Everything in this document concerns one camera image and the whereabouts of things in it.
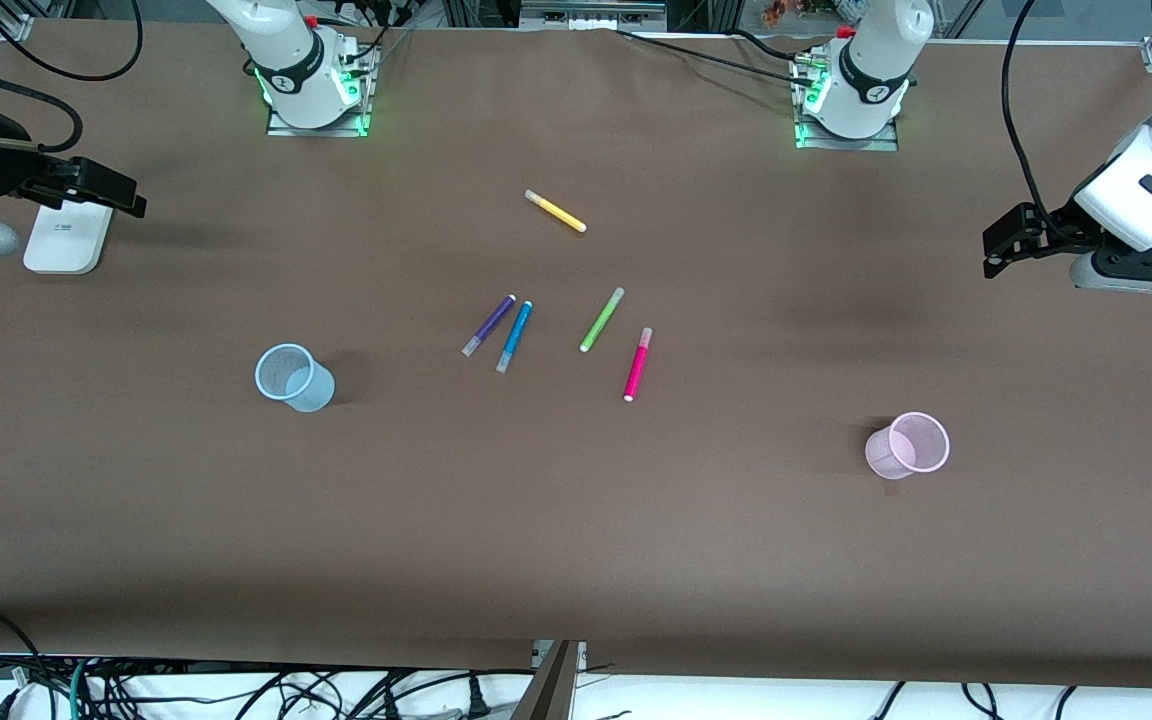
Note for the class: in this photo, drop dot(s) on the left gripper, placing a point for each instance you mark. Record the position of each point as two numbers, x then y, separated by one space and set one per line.
1058 222

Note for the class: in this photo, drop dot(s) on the white desk lamp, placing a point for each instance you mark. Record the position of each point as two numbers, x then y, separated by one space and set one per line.
66 240

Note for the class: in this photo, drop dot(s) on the pink marker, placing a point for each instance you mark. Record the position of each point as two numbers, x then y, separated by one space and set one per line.
637 366

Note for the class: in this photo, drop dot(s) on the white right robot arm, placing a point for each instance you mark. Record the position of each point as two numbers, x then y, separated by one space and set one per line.
301 60

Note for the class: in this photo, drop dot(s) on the green marker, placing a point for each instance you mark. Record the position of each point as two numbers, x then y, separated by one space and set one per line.
602 319

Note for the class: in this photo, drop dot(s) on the yellow marker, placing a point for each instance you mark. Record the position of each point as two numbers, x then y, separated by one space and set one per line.
556 211

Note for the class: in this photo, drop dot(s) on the blue marker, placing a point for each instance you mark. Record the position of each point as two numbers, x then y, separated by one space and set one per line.
515 336

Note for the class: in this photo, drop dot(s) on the purple marker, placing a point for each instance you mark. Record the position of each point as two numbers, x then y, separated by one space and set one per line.
489 325

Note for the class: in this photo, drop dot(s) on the black power plug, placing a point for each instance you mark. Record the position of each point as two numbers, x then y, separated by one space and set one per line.
477 700

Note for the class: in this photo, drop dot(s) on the pink mesh cup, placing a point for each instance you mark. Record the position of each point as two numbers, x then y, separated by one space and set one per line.
896 452

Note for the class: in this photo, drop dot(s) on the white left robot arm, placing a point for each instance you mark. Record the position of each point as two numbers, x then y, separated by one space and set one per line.
871 70

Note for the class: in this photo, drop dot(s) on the blue mesh cup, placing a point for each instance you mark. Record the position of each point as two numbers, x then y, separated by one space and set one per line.
306 388

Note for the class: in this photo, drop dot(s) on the brown table post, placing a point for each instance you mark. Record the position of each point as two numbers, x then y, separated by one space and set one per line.
546 690

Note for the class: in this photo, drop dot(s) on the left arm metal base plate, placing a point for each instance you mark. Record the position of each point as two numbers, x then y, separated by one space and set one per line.
816 142

